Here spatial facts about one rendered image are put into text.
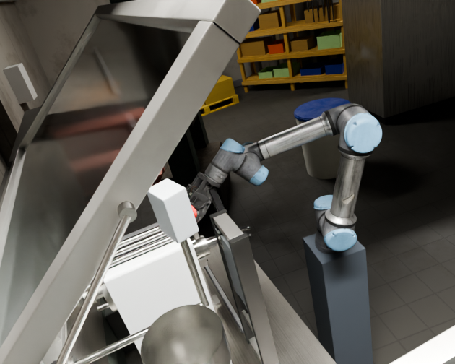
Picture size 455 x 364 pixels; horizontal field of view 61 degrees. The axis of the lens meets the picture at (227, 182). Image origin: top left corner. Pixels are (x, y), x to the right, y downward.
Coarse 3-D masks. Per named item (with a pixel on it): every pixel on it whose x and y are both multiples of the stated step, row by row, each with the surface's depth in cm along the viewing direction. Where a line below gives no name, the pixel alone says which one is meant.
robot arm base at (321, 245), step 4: (316, 232) 169; (320, 232) 164; (316, 236) 168; (320, 236) 165; (316, 240) 168; (320, 240) 165; (316, 244) 168; (320, 244) 166; (324, 244) 164; (320, 248) 166; (324, 248) 164; (328, 248) 165; (324, 252) 165; (328, 252) 164; (332, 252) 163; (336, 252) 163; (340, 252) 163
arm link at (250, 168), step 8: (248, 152) 142; (248, 160) 134; (256, 160) 138; (240, 168) 133; (248, 168) 134; (256, 168) 135; (264, 168) 137; (240, 176) 137; (248, 176) 135; (256, 176) 135; (264, 176) 136; (256, 184) 137
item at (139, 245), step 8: (144, 232) 107; (152, 232) 108; (160, 232) 105; (128, 240) 106; (136, 240) 108; (144, 240) 104; (152, 240) 105; (160, 240) 102; (168, 240) 102; (120, 248) 103; (128, 248) 103; (136, 248) 105; (144, 248) 101; (152, 248) 102; (160, 248) 102; (120, 256) 100; (128, 256) 100; (136, 256) 101; (112, 264) 99; (120, 264) 100
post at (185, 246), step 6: (186, 240) 77; (186, 246) 77; (186, 252) 77; (186, 258) 78; (192, 258) 79; (192, 264) 79; (192, 270) 80; (192, 276) 80; (198, 276) 81; (198, 282) 81; (198, 288) 82; (198, 294) 83; (204, 294) 83; (204, 300) 84
